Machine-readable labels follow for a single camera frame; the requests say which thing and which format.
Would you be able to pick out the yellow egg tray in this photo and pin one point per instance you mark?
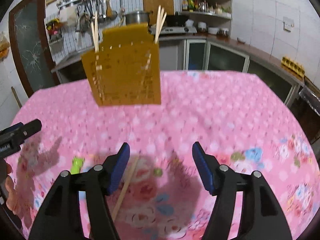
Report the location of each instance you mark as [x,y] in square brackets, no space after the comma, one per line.
[293,66]

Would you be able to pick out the yellow perforated utensil holder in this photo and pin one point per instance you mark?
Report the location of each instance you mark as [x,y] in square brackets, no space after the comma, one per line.
[125,69]

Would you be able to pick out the thin wooden chopstick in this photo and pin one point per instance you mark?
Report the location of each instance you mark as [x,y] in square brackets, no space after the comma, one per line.
[124,189]
[161,16]

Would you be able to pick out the steel cooking pot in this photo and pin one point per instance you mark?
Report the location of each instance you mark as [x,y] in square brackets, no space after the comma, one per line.
[137,17]

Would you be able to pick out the wooden stick by wall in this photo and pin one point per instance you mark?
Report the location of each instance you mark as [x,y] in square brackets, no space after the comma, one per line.
[16,97]

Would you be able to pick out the hanging utensil rack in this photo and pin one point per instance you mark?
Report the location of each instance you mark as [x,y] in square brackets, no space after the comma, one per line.
[81,13]

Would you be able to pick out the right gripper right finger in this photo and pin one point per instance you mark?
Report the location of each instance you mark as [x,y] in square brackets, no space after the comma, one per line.
[261,214]

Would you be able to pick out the green frog handle utensil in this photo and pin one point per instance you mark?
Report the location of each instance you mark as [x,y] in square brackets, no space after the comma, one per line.
[77,164]

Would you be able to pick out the person's left hand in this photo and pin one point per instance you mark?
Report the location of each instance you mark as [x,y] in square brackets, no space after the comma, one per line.
[16,200]

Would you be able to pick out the wooden cutting board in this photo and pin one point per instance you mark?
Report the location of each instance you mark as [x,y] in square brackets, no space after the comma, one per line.
[151,6]

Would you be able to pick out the kitchen counter cabinet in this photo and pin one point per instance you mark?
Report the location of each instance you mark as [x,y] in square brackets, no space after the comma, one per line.
[209,52]

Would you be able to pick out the corner shelf with bottles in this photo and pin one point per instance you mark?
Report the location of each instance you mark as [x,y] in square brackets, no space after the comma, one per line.
[209,13]

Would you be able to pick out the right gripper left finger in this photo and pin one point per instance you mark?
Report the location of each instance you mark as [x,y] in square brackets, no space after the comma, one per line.
[59,215]

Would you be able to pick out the pink floral tablecloth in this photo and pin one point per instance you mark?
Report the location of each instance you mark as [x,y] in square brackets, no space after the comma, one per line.
[234,116]

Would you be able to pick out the dark glass door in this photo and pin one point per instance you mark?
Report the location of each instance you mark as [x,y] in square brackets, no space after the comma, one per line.
[29,46]

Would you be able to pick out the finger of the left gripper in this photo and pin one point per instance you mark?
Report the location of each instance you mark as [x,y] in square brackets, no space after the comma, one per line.
[23,131]

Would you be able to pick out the gas stove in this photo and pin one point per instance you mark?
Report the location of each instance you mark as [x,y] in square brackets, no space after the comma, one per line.
[177,30]

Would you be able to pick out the wall power socket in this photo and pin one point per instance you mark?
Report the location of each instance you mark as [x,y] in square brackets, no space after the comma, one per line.
[288,24]

